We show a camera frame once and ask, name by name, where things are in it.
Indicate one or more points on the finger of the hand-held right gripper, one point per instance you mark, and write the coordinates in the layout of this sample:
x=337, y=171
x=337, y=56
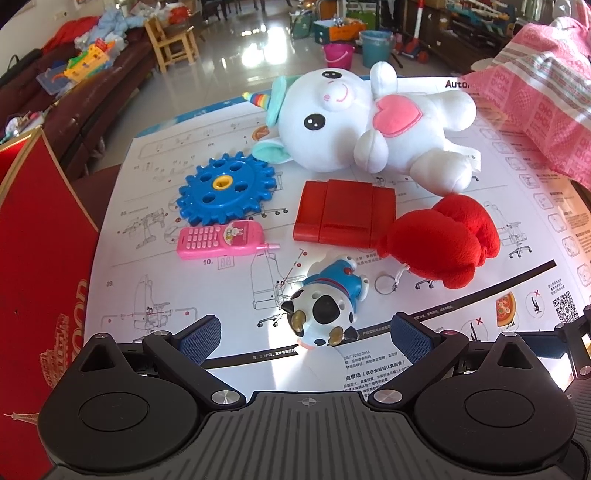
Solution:
x=577, y=341

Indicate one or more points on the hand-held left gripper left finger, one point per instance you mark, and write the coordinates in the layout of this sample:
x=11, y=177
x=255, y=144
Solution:
x=207, y=332

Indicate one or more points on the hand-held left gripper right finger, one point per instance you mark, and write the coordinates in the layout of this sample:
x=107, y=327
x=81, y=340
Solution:
x=412, y=339

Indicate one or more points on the pink toy phone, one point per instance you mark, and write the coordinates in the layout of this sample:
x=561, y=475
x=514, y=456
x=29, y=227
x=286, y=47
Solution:
x=207, y=240

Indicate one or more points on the cow figurine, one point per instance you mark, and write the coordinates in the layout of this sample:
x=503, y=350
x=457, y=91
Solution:
x=323, y=314

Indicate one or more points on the red cardboard box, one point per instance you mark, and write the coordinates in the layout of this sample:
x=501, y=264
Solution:
x=41, y=277

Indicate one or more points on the white unicorn plush toy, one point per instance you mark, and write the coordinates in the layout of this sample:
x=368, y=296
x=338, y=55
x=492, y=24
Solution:
x=323, y=134

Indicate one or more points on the printed instruction sheet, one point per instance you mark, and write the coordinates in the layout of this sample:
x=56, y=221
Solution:
x=184, y=286

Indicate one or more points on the red plush toy with keyring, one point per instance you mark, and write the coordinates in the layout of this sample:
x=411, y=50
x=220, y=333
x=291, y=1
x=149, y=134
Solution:
x=438, y=240

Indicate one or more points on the blue plastic gear toy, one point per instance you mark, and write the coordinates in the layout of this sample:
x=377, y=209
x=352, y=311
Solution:
x=240, y=194

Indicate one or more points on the red plastic folding block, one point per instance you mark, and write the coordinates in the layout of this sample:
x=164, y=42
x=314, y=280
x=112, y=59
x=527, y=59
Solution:
x=346, y=212

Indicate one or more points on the pink patterned cloth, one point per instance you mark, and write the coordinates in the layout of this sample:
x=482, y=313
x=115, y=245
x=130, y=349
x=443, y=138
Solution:
x=540, y=92

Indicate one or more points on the brown leather sofa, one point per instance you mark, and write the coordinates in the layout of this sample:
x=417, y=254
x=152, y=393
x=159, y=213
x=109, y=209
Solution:
x=101, y=92

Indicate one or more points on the small wooden chair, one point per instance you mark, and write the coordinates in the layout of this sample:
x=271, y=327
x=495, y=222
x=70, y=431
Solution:
x=178, y=44

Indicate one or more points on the teal plastic bucket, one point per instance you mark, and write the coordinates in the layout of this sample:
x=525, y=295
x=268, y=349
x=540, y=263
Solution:
x=376, y=48

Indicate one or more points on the pink plastic bucket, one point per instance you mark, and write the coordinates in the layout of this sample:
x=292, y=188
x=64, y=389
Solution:
x=338, y=55

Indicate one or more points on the clear plastic box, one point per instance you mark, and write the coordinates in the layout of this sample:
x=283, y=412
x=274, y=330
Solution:
x=51, y=81

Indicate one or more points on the colourful building block toy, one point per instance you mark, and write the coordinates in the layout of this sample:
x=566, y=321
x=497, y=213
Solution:
x=90, y=60

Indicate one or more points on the red and white scooter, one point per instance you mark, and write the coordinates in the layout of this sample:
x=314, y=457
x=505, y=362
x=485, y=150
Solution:
x=413, y=32

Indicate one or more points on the orange and blue cardboard box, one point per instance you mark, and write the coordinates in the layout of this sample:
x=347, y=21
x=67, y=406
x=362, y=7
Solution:
x=339, y=31

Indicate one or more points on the dark wooden cabinet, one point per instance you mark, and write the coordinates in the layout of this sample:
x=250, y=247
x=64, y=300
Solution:
x=480, y=27

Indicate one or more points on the green bag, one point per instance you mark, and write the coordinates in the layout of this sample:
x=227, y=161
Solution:
x=304, y=25

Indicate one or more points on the light blue cloth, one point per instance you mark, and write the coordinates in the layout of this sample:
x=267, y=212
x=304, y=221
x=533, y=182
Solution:
x=108, y=25

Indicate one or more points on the red cloth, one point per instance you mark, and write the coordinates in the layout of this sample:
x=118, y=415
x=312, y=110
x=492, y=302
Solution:
x=69, y=34

